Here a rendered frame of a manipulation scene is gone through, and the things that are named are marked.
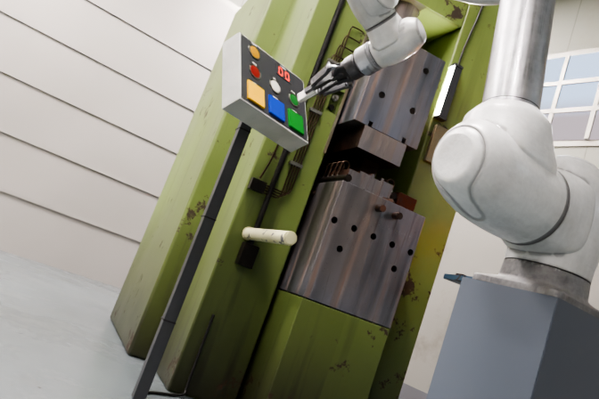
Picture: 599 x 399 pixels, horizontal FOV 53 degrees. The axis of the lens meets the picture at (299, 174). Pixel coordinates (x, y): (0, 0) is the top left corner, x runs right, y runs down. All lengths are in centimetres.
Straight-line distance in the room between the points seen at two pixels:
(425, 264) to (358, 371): 59
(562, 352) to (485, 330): 13
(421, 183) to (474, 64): 62
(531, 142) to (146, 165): 495
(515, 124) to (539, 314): 31
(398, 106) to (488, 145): 146
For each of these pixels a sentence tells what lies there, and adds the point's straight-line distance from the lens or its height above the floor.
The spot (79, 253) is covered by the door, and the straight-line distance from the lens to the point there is 565.
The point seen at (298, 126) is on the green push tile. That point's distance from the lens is 202.
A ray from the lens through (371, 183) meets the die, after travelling 232.
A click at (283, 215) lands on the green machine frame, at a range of 231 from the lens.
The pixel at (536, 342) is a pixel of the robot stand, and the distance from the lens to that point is 107.
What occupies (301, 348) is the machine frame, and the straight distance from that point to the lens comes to 218.
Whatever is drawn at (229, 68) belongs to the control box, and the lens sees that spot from 196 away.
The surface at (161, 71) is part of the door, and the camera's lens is 586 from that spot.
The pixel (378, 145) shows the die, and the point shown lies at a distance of 234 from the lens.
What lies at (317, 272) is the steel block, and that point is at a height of 57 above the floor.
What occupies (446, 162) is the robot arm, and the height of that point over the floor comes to 74.
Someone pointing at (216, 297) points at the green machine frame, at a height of 36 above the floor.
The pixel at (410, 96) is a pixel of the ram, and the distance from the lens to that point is 245.
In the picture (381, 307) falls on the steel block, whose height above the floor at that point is 53.
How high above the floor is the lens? 45
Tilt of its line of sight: 11 degrees up
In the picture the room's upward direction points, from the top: 20 degrees clockwise
